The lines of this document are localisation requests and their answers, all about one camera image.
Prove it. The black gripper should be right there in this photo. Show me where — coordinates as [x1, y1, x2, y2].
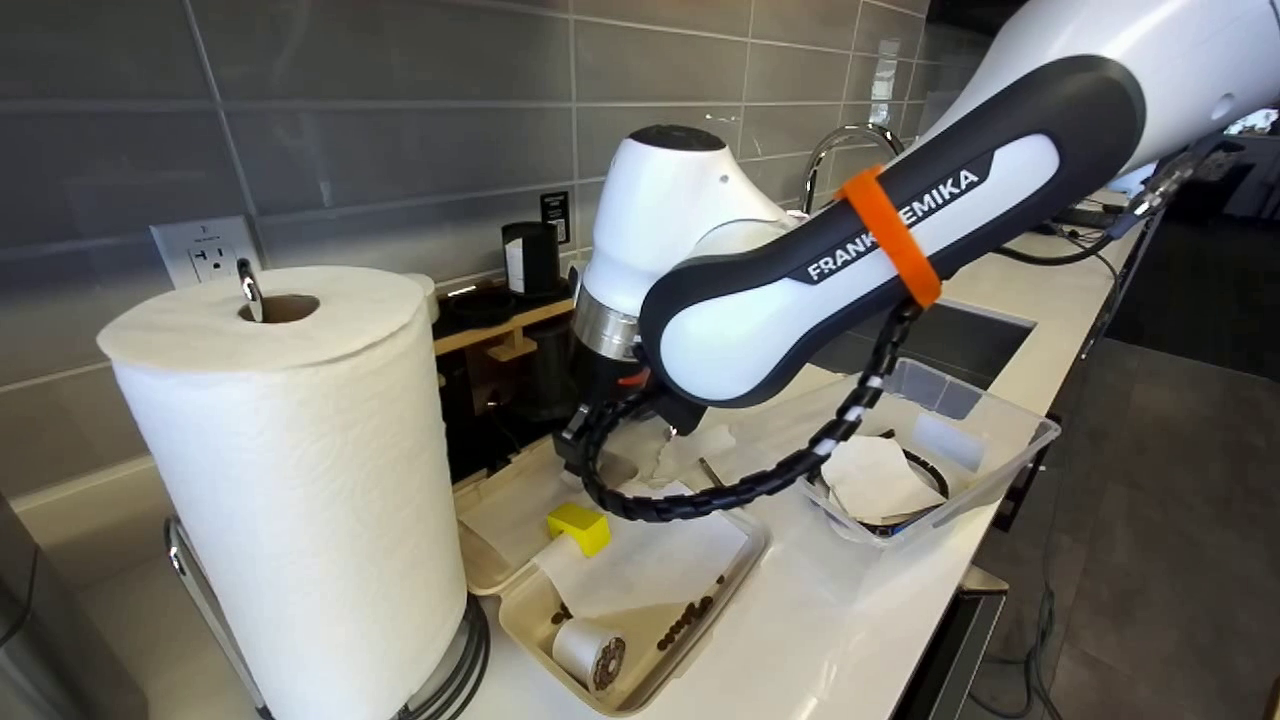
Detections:
[572, 354, 705, 437]

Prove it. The yellow block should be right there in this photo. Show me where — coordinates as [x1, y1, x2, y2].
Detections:
[539, 499, 615, 561]

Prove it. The wooden rack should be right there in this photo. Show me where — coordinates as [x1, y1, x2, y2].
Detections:
[430, 292, 579, 406]

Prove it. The small black appliance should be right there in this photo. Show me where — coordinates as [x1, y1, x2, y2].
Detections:
[499, 216, 572, 308]

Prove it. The white paper on tray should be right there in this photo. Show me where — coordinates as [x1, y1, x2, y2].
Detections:
[530, 511, 762, 624]

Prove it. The white paper sheet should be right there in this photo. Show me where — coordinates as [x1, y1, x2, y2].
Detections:
[815, 434, 946, 530]

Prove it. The small white tape roll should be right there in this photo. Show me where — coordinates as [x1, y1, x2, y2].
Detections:
[548, 615, 632, 697]

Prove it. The small chrome faucet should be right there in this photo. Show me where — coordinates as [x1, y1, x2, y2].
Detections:
[797, 119, 911, 216]

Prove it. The metal paper towel holder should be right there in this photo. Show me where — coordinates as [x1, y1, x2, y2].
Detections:
[160, 258, 495, 720]

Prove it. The stainless steel sink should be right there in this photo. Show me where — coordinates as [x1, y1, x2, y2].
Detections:
[813, 302, 1035, 394]

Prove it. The white paper towel roll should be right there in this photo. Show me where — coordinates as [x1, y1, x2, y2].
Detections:
[92, 262, 470, 720]

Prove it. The clear plastic container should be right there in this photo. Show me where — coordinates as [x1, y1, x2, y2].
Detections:
[797, 354, 1068, 544]

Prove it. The black cable chain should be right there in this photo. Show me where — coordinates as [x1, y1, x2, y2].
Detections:
[553, 295, 922, 530]

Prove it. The black wall outlet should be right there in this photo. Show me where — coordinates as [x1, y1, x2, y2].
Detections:
[536, 190, 575, 250]

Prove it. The orange strap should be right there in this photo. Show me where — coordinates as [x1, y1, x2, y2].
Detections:
[837, 165, 946, 311]

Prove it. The white wall outlet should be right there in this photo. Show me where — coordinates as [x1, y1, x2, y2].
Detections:
[149, 213, 265, 292]

